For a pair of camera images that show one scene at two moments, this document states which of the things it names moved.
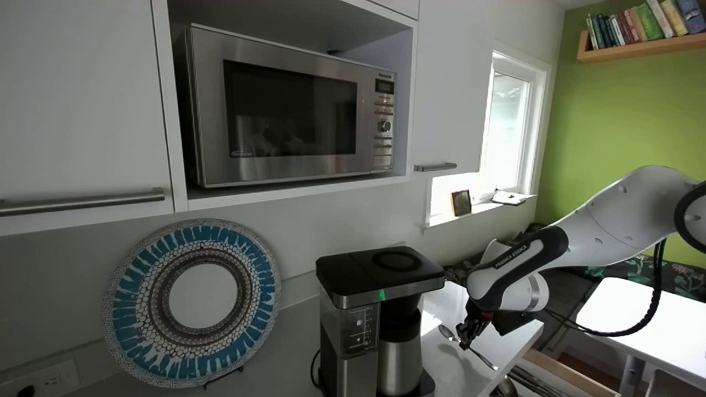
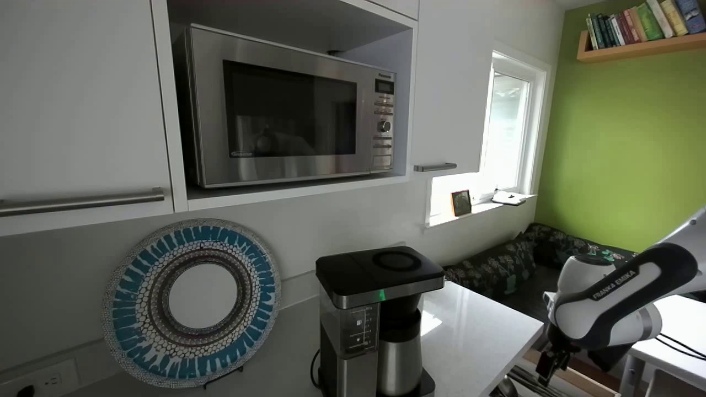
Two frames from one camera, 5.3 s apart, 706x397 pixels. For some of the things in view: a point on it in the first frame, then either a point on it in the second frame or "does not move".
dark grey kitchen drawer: [560, 372] does not move
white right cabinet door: [455, 57] does not move
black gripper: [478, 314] to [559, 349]
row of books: [651, 21] does not move
